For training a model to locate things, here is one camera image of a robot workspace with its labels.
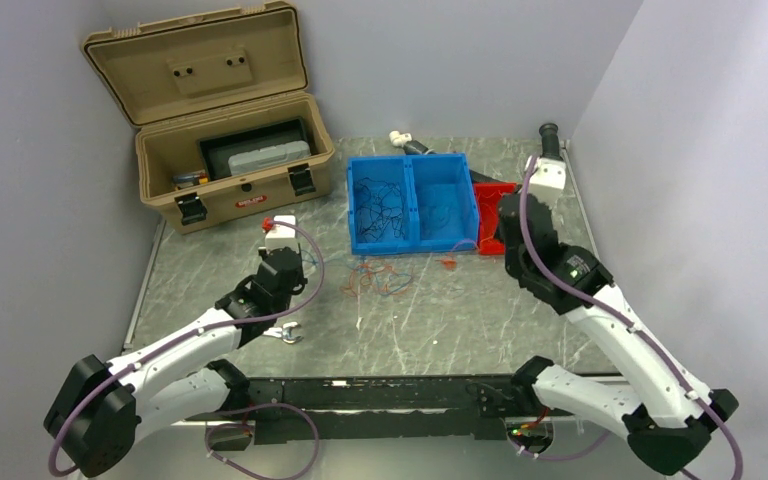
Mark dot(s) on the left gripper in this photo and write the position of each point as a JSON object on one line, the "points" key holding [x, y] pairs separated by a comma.
{"points": [[300, 279]]}

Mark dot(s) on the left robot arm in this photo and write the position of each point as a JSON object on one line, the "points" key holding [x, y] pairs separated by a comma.
{"points": [[103, 408]]}

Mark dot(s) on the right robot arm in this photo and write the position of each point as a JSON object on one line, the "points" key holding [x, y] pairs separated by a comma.
{"points": [[666, 415]]}

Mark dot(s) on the silver open-end wrench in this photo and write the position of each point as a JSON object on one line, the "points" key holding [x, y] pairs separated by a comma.
{"points": [[285, 333]]}

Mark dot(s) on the red plastic bin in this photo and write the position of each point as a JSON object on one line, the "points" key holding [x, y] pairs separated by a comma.
{"points": [[488, 195]]}

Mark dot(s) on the blue double plastic bin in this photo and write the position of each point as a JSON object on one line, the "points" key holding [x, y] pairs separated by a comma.
{"points": [[410, 204]]}

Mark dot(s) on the yellow black tool in toolbox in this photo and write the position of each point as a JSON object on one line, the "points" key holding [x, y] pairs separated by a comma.
{"points": [[190, 179]]}

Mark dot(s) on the black tray in toolbox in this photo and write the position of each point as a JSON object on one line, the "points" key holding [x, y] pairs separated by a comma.
{"points": [[217, 150]]}

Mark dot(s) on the tan plastic toolbox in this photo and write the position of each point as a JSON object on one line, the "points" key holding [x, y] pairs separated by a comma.
{"points": [[185, 79]]}

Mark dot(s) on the white pipe fitting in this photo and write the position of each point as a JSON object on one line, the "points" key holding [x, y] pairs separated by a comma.
{"points": [[399, 139]]}

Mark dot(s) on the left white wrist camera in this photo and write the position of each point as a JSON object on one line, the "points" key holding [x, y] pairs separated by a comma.
{"points": [[280, 233]]}

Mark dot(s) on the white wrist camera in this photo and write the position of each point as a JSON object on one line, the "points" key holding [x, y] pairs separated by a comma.
{"points": [[280, 233], [548, 179]]}

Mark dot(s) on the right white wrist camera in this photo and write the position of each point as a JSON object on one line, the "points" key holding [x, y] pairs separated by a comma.
{"points": [[548, 179]]}

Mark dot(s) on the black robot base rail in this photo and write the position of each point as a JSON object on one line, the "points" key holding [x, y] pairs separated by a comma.
{"points": [[482, 407]]}

